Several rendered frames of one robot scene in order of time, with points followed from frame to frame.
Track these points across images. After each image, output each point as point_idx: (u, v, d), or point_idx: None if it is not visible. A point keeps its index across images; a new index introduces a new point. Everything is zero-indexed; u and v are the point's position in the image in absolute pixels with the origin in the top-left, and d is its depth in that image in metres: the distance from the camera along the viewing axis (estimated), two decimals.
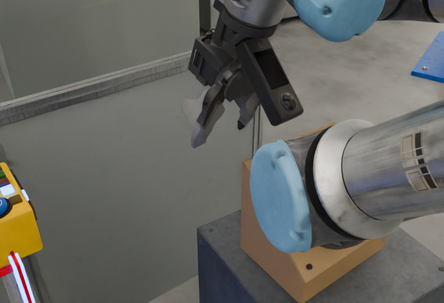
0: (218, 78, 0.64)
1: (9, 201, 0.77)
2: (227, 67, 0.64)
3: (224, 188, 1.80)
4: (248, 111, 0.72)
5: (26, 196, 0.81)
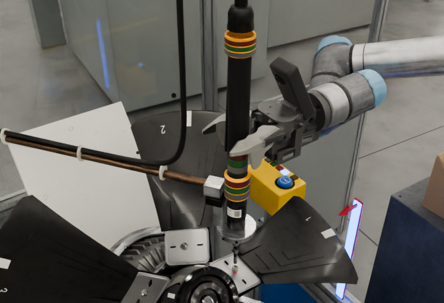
0: None
1: (291, 178, 1.34)
2: None
3: (333, 178, 2.37)
4: (256, 133, 0.73)
5: None
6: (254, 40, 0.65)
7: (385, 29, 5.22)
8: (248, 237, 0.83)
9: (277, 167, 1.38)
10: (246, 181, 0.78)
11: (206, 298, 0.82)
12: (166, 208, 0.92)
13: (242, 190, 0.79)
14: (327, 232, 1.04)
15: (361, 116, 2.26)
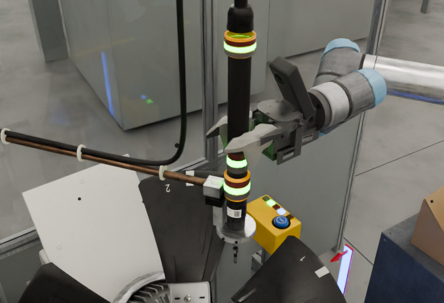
0: None
1: (287, 218, 1.42)
2: None
3: (329, 201, 2.45)
4: (252, 131, 0.74)
5: None
6: (253, 40, 0.65)
7: (382, 42, 5.30)
8: (248, 237, 0.83)
9: (274, 206, 1.46)
10: (246, 181, 0.78)
11: None
12: (170, 261, 1.00)
13: (241, 190, 0.79)
14: (320, 270, 1.11)
15: (356, 142, 2.34)
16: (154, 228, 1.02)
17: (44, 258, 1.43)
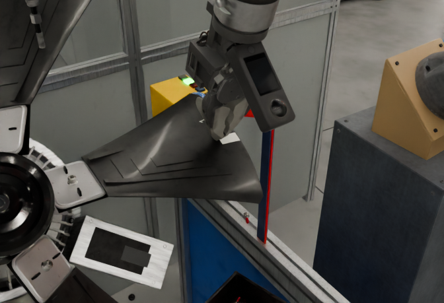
0: (211, 81, 0.64)
1: None
2: (219, 70, 0.63)
3: (295, 136, 2.09)
4: (234, 118, 0.71)
5: None
6: None
7: (372, 3, 4.94)
8: None
9: (191, 84, 1.10)
10: None
11: None
12: None
13: None
14: (227, 136, 0.75)
15: (325, 63, 1.98)
16: None
17: None
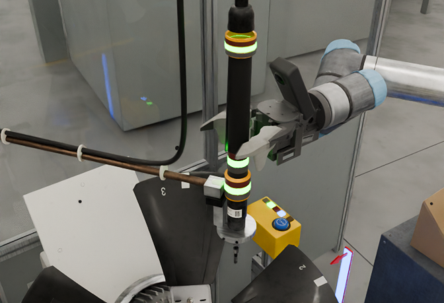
0: None
1: (287, 220, 1.43)
2: None
3: (329, 202, 2.46)
4: (259, 134, 0.73)
5: None
6: (254, 40, 0.65)
7: (382, 43, 5.30)
8: (248, 237, 0.83)
9: (274, 208, 1.47)
10: (246, 181, 0.78)
11: None
12: (250, 294, 1.07)
13: (242, 190, 0.79)
14: None
15: (356, 144, 2.34)
16: (265, 270, 1.13)
17: (45, 260, 1.44)
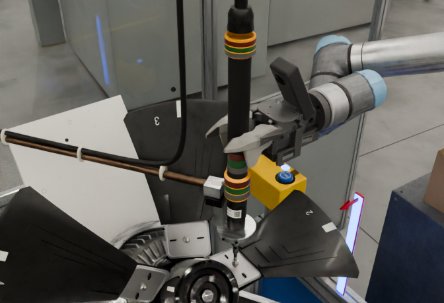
0: None
1: (292, 173, 1.33)
2: None
3: (333, 175, 2.36)
4: (252, 131, 0.74)
5: None
6: (254, 41, 0.65)
7: (385, 28, 5.21)
8: (248, 237, 0.83)
9: None
10: (246, 182, 0.78)
11: (211, 292, 0.82)
12: (253, 238, 0.98)
13: (241, 191, 0.79)
14: None
15: (361, 113, 2.25)
16: (269, 215, 1.03)
17: None
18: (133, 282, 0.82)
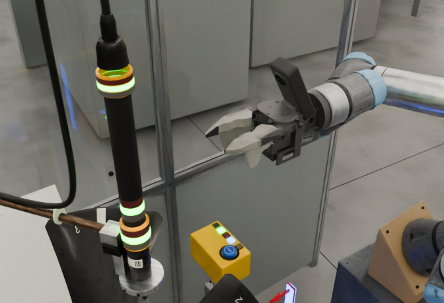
0: None
1: (236, 247, 1.34)
2: None
3: (302, 218, 2.37)
4: (252, 132, 0.74)
5: None
6: (127, 78, 0.56)
7: (371, 47, 5.22)
8: (152, 289, 0.74)
9: (224, 234, 1.38)
10: (143, 230, 0.69)
11: None
12: None
13: (138, 239, 0.70)
14: None
15: (328, 157, 2.25)
16: None
17: None
18: None
